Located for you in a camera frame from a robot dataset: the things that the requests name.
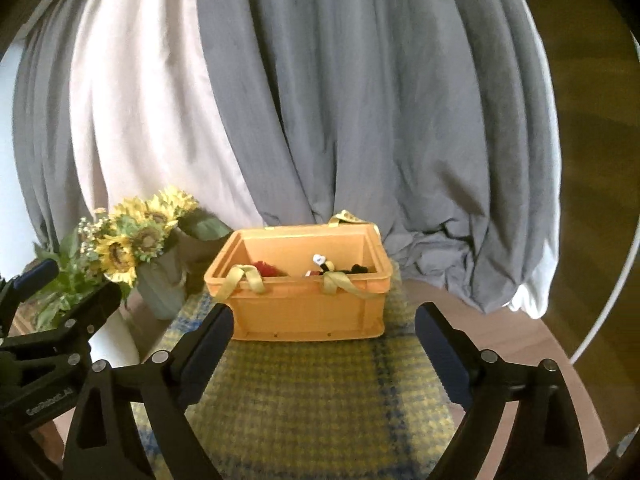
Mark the grey hanging cloth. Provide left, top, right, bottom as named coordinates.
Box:
left=12, top=0, right=562, bottom=322

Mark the orange plastic crate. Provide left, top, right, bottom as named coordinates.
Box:
left=203, top=210, right=392, bottom=344

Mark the yellow blue woven mat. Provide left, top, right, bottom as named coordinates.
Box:
left=132, top=260, right=470, bottom=480

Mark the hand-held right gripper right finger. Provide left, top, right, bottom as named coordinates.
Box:
left=414, top=301, right=589, bottom=480

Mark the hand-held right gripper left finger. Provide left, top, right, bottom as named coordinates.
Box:
left=62, top=302, right=236, bottom=480

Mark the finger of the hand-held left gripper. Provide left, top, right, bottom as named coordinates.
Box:
left=50, top=284, right=124, bottom=357
left=0, top=258, right=60, bottom=333

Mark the black plush mouse toy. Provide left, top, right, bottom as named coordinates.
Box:
left=304, top=253, right=377, bottom=279

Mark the red fluffy pompom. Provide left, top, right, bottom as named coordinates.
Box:
left=250, top=260, right=289, bottom=279

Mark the pale pink hanging cloth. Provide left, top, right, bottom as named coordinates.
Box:
left=69, top=0, right=267, bottom=243

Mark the white hoop tube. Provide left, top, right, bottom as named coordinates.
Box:
left=569, top=35, right=640, bottom=367

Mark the green ribbed vase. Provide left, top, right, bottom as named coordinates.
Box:
left=135, top=251, right=189, bottom=321

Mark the sunflower bouquet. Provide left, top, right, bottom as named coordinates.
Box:
left=76, top=186, right=234, bottom=287

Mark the green leafy plant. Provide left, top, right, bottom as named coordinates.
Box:
left=32, top=230, right=103, bottom=332

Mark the white ribbed plant pot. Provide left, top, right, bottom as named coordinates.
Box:
left=89, top=304, right=142, bottom=378

